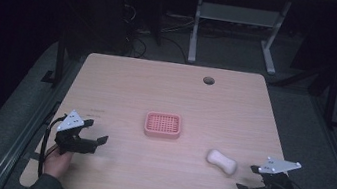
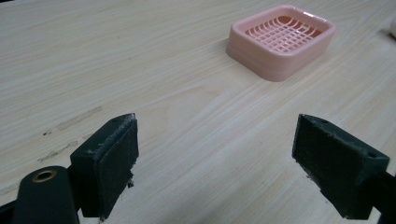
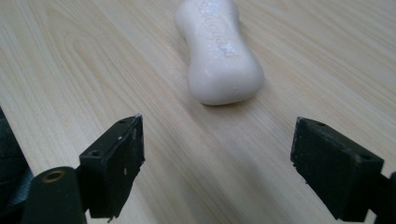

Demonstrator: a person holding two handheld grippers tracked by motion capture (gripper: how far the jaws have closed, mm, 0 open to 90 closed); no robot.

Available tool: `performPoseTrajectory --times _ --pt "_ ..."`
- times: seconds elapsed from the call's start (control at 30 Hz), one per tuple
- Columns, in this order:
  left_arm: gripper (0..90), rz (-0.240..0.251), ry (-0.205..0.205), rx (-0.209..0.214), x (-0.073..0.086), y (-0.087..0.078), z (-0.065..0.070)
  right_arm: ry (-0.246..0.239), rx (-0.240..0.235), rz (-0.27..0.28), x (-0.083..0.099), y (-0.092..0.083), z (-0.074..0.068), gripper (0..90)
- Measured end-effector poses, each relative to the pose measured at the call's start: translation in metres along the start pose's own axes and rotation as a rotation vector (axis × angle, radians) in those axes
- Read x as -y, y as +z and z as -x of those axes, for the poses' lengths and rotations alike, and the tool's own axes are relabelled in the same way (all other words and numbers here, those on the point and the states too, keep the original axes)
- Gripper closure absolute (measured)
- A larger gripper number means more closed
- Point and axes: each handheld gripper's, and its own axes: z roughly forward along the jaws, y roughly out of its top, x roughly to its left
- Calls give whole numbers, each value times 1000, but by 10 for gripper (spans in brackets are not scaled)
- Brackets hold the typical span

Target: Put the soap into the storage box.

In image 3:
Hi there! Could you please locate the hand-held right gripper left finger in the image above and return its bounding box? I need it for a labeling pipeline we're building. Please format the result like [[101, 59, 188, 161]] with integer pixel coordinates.
[[77, 113, 146, 222]]

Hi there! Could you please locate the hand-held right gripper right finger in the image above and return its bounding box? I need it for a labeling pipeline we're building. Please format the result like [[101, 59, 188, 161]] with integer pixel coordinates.
[[290, 116, 385, 223]]

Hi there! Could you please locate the white soap bar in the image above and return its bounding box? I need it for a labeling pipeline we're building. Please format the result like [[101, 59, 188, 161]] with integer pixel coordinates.
[[174, 0, 265, 106]]

